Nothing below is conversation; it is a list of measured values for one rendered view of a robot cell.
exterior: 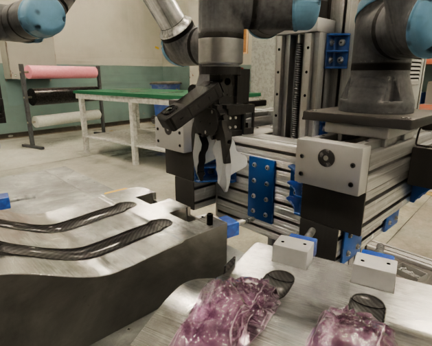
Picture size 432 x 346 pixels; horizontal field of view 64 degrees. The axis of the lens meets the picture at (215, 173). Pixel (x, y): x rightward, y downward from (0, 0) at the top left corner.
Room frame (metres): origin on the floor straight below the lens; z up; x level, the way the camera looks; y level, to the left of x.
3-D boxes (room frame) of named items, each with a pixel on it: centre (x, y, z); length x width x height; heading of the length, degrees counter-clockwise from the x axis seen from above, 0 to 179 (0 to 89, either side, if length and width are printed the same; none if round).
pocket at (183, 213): (0.54, 0.05, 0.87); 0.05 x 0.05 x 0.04; 43
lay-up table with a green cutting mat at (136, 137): (4.66, 0.73, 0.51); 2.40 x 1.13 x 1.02; 51
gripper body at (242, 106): (0.62, -0.01, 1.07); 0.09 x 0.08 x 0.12; 124
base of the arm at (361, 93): (0.77, -0.35, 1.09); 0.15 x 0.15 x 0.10
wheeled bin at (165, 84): (8.18, 1.16, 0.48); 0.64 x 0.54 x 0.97; 53
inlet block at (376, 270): (0.44, -0.23, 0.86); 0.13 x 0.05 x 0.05; 151
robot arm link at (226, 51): (0.62, -0.01, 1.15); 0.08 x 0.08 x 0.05
